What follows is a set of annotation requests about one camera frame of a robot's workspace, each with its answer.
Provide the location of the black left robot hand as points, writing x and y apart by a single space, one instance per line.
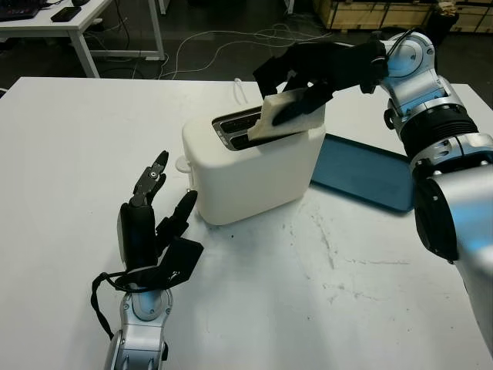
136 235

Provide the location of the white office desk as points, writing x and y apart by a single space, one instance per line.
92 11

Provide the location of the blue plastic tray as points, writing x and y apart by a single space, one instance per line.
362 173

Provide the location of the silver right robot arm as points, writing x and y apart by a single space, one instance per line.
473 231

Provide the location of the black waste bin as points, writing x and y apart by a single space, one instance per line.
443 23

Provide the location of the white two-slot toaster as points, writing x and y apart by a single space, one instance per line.
250 181

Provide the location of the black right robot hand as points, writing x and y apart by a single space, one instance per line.
331 65

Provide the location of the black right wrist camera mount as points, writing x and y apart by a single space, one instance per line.
375 58

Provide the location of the white toaster lever knob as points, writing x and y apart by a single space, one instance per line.
182 163

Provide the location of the black keyboard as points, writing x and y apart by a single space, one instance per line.
17 11

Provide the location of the white bread slice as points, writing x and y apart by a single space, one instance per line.
308 123

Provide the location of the black computer mouse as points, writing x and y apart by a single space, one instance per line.
80 2

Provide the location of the long wooden crate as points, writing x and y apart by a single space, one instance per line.
366 15

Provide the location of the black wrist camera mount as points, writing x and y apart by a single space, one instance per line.
375 58
177 262

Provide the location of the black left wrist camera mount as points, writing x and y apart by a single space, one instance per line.
177 262

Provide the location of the black smartphone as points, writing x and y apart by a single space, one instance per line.
66 14

